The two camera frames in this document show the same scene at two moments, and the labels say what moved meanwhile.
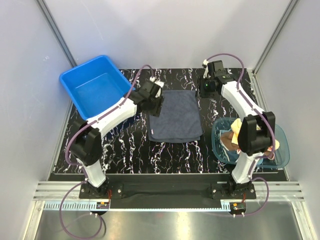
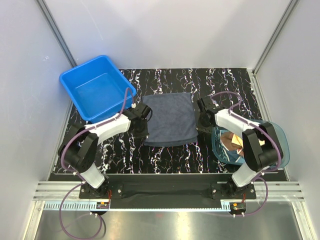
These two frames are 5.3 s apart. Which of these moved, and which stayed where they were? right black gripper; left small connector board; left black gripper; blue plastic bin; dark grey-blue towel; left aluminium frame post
Moved: left black gripper; right black gripper
Stayed: left aluminium frame post; dark grey-blue towel; blue plastic bin; left small connector board
